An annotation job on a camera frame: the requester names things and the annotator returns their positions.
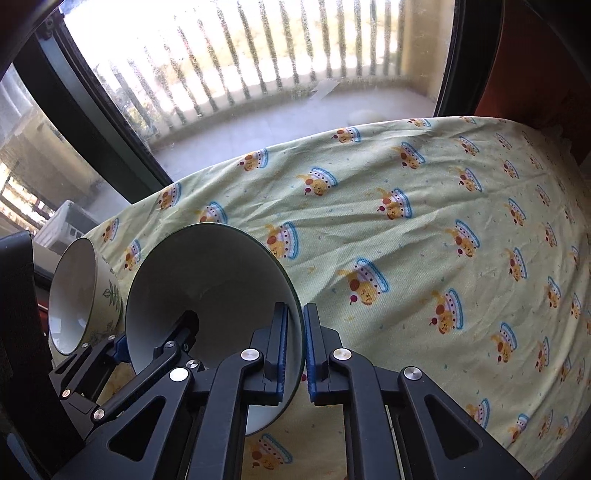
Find red curtain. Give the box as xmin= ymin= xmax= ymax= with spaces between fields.
xmin=476 ymin=1 xmax=590 ymax=128

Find white plastic balcony crate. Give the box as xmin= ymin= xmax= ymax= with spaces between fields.
xmin=34 ymin=200 xmax=98 ymax=255

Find balcony metal railing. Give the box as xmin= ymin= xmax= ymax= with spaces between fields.
xmin=83 ymin=1 xmax=404 ymax=142

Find large floral ceramic bowl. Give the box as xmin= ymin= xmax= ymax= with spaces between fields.
xmin=125 ymin=223 xmax=304 ymax=434

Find dark window frame post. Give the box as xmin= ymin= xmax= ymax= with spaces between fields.
xmin=1 ymin=1 xmax=172 ymax=203

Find middle floral ceramic bowl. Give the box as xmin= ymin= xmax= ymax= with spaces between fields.
xmin=48 ymin=237 xmax=122 ymax=356

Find yellow patterned tablecloth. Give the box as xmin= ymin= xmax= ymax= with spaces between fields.
xmin=89 ymin=117 xmax=590 ymax=478

